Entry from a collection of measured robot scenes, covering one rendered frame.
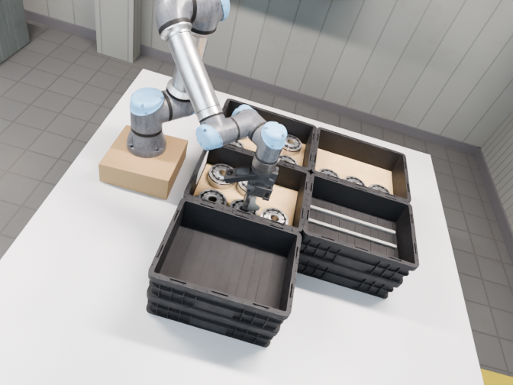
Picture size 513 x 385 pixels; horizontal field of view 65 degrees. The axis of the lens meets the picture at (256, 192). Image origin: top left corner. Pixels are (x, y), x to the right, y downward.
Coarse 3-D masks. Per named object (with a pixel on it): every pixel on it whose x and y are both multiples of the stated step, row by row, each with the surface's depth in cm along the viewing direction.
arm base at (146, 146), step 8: (128, 136) 152; (136, 136) 148; (144, 136) 147; (152, 136) 148; (160, 136) 152; (128, 144) 152; (136, 144) 149; (144, 144) 149; (152, 144) 150; (160, 144) 153; (136, 152) 150; (144, 152) 150; (152, 152) 151; (160, 152) 154
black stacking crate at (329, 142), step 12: (324, 132) 169; (324, 144) 174; (336, 144) 173; (348, 144) 171; (360, 144) 170; (348, 156) 176; (360, 156) 174; (372, 156) 173; (384, 156) 172; (396, 156) 171; (384, 168) 177; (396, 168) 172; (396, 180) 168; (396, 192) 164
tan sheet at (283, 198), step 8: (208, 168) 151; (200, 184) 145; (208, 184) 146; (224, 192) 145; (232, 192) 146; (272, 192) 150; (280, 192) 151; (288, 192) 152; (296, 192) 154; (232, 200) 143; (256, 200) 146; (264, 200) 147; (272, 200) 148; (280, 200) 149; (288, 200) 150; (264, 208) 144; (280, 208) 146; (288, 208) 147; (288, 216) 144; (288, 224) 142
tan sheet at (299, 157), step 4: (240, 140) 167; (244, 140) 168; (248, 140) 168; (244, 144) 166; (248, 144) 166; (252, 144) 167; (304, 144) 175; (248, 148) 164; (252, 148) 165; (304, 148) 173; (300, 152) 171; (304, 152) 171; (292, 156) 168; (296, 156) 168; (300, 156) 169; (296, 160) 166; (300, 160) 167; (300, 164) 165
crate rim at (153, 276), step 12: (180, 204) 123; (204, 204) 126; (240, 216) 127; (168, 228) 116; (276, 228) 126; (288, 228) 127; (300, 240) 125; (156, 252) 110; (156, 264) 108; (156, 276) 105; (180, 288) 106; (192, 288) 105; (204, 288) 106; (216, 300) 107; (228, 300) 106; (240, 300) 106; (288, 300) 110; (264, 312) 107; (276, 312) 106; (288, 312) 107
